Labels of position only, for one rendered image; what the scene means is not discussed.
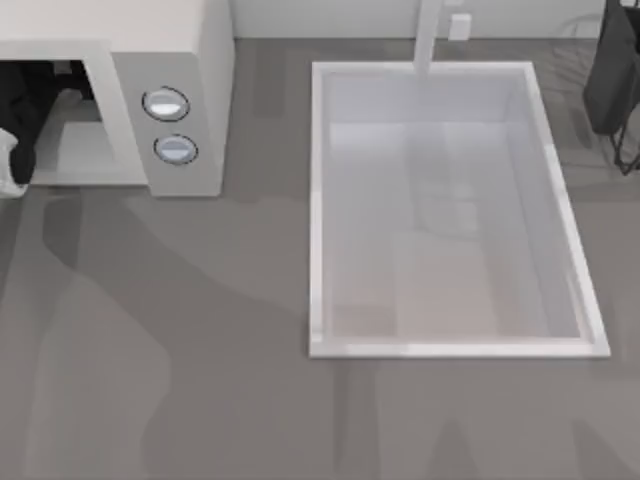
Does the tall white tap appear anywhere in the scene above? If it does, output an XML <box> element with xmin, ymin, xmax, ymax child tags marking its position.
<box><xmin>412</xmin><ymin>0</ymin><xmax>442</xmax><ymax>77</ymax></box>

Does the white sink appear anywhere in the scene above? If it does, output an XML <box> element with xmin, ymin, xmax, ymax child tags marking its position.
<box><xmin>302</xmin><ymin>60</ymin><xmax>613</xmax><ymax>360</ymax></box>

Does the pale microwave oven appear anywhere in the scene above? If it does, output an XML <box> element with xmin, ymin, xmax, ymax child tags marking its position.
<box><xmin>0</xmin><ymin>0</ymin><xmax>236</xmax><ymax>199</ymax></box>

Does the white wall socket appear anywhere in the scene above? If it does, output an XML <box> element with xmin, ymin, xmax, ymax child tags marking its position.
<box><xmin>448</xmin><ymin>13</ymin><xmax>473</xmax><ymax>42</ymax></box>

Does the small grey microwave knob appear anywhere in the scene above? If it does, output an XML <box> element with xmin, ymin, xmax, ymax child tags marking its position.
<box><xmin>152</xmin><ymin>133</ymin><xmax>200</xmax><ymax>167</ymax></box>

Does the large grey microwave knob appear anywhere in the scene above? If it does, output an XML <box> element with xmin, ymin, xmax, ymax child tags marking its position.
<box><xmin>141</xmin><ymin>85</ymin><xmax>191</xmax><ymax>123</ymax></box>

